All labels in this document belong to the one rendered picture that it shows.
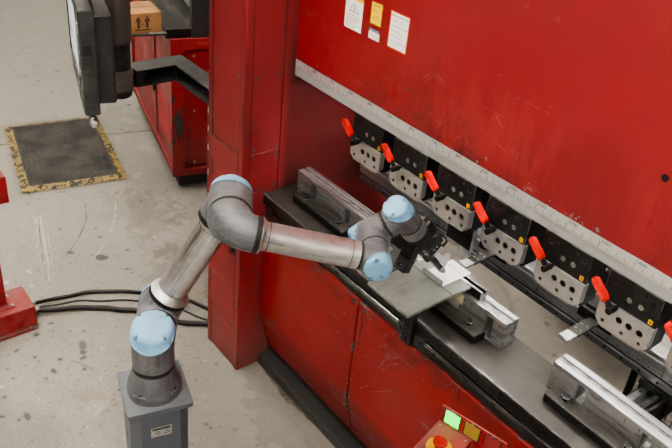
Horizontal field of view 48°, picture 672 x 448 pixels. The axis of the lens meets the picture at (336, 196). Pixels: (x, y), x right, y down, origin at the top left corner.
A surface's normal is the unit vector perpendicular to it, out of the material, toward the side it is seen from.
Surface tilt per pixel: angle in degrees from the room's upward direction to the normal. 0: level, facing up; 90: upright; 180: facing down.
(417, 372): 90
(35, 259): 0
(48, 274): 0
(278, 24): 90
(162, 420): 90
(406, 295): 0
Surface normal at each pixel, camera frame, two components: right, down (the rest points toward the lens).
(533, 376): 0.09, -0.85
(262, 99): 0.61, 0.45
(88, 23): 0.37, 0.51
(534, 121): -0.79, 0.25
